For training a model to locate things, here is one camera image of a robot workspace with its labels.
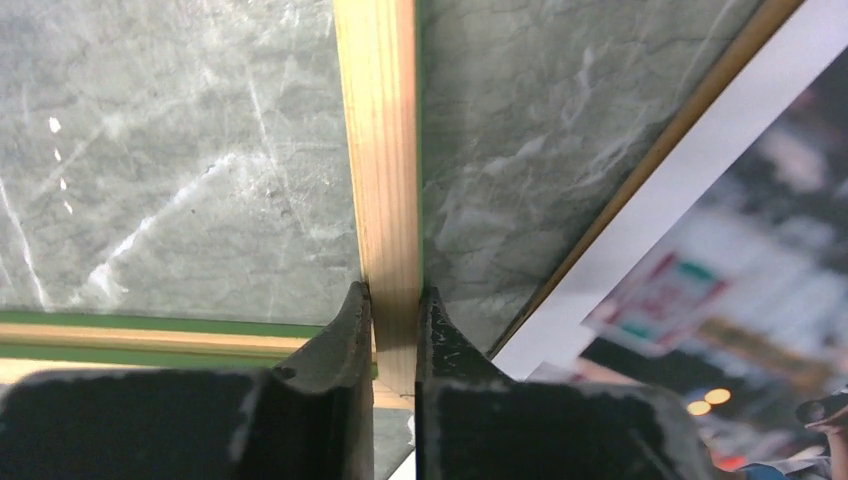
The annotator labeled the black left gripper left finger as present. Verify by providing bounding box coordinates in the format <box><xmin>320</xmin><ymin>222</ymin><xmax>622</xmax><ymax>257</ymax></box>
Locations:
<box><xmin>1</xmin><ymin>282</ymin><xmax>374</xmax><ymax>479</ymax></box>

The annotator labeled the wooden picture frame green inlay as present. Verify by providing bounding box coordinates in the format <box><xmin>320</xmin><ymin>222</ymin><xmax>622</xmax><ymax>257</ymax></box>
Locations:
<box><xmin>1</xmin><ymin>1</ymin><xmax>421</xmax><ymax>406</ymax></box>

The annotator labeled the printed photo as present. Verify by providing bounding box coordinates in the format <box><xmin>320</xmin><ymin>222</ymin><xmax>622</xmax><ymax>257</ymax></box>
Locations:
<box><xmin>493</xmin><ymin>1</ymin><xmax>847</xmax><ymax>479</ymax></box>

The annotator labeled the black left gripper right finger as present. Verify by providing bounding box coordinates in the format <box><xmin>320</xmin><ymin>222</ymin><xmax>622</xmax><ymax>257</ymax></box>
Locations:
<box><xmin>415</xmin><ymin>287</ymin><xmax>716</xmax><ymax>480</ymax></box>

